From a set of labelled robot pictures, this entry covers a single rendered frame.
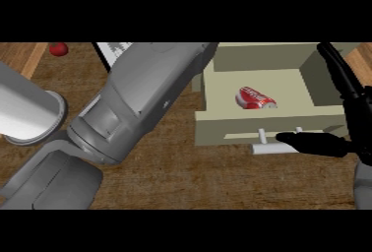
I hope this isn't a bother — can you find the pale grey cylinder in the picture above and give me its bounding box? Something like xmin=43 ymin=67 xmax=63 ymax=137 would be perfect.
xmin=0 ymin=61 xmax=68 ymax=147

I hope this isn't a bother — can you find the red soda can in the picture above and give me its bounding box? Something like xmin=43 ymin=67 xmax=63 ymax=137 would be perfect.
xmin=233 ymin=86 xmax=279 ymax=110

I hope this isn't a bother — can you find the beige drawer front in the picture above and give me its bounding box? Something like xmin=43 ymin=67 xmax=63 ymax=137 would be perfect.
xmin=193 ymin=105 xmax=351 ymax=147

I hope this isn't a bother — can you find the beige open drawer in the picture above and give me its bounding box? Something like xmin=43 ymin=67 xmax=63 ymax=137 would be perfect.
xmin=193 ymin=41 xmax=363 ymax=147

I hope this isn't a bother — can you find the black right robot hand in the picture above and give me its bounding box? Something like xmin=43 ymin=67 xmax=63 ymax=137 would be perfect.
xmin=275 ymin=41 xmax=372 ymax=167

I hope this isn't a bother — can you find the white drawer handle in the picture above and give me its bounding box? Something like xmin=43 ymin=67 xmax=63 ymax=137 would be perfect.
xmin=249 ymin=126 xmax=306 ymax=156

